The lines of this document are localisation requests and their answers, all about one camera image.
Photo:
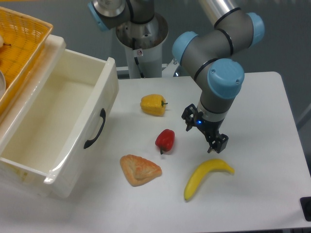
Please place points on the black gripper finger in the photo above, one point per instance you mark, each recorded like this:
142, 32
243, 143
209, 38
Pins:
217, 143
188, 116

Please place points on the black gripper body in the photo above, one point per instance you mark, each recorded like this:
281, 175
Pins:
209, 129

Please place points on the red bell pepper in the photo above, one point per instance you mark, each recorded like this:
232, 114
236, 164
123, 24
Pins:
165, 140

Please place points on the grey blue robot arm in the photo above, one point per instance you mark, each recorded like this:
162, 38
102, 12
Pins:
207, 59

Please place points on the yellow bell pepper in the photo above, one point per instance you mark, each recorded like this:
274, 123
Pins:
153, 104

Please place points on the yellow banana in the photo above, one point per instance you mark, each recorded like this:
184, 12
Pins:
205, 168

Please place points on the triangular pastry turnover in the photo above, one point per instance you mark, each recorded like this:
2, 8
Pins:
139, 171

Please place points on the black corner object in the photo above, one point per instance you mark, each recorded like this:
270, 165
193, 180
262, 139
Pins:
306, 207

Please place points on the white plastic drawer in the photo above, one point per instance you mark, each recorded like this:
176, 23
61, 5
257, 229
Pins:
55, 121

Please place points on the yellow woven basket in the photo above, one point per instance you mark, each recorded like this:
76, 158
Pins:
24, 37

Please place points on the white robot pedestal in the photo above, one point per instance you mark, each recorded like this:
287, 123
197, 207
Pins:
143, 46

